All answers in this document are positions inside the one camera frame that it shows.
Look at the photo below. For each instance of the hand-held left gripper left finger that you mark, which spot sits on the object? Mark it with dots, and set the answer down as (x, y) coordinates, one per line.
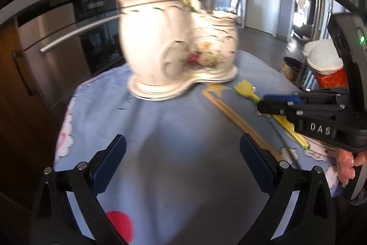
(111, 164)

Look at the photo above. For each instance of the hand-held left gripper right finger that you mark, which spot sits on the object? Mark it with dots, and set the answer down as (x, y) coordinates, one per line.
(255, 164)

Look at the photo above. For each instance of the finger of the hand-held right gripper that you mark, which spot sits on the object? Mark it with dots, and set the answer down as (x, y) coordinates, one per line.
(282, 98)
(275, 110)

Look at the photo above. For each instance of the wooden chopstick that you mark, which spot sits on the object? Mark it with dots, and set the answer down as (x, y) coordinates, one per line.
(231, 112)
(229, 117)

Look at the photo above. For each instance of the white floral ceramic utensil holder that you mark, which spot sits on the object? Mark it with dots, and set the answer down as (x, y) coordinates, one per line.
(149, 41)

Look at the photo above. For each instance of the person's right hand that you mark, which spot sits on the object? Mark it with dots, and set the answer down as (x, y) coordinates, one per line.
(345, 164)

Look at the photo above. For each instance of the orange mesh bag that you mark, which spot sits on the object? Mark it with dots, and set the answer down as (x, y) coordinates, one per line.
(329, 79)

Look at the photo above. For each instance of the dark patterned bin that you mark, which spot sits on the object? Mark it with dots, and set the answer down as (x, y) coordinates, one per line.
(292, 68)

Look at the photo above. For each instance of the white towel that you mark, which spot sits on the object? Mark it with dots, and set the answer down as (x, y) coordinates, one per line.
(322, 57)

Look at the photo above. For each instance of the blue cartoon printed cloth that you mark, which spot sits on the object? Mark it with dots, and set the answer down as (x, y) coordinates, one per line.
(177, 133)

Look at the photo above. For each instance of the white garment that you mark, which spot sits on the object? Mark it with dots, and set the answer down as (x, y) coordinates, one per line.
(235, 8)

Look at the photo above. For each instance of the wooden base cabinet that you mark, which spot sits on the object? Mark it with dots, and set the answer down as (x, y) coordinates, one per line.
(17, 107)

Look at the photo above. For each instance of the stainless steel built-in oven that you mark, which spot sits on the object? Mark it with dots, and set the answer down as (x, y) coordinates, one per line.
(57, 41)

